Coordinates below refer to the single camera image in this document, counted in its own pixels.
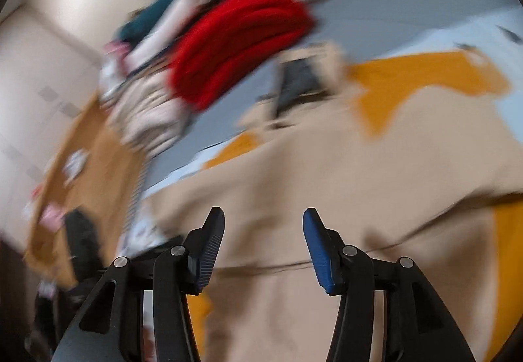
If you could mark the cardboard box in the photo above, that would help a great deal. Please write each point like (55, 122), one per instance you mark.
(102, 165)

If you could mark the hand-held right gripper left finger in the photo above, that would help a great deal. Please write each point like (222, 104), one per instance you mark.
(210, 251)

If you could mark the dark object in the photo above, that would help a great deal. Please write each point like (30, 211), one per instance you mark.
(81, 239)

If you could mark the grey printed blanket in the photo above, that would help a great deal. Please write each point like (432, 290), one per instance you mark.
(388, 10)

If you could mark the red cloth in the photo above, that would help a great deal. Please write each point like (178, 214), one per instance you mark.
(237, 43)

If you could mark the beige and orange garment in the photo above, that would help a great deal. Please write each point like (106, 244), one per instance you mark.
(327, 165)

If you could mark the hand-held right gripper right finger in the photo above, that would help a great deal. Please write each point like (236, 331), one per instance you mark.
(316, 247)

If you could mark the pink and white cloth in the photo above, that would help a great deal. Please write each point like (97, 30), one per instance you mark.
(163, 31)

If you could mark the striped beige cloth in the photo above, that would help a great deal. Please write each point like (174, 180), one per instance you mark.
(151, 112)

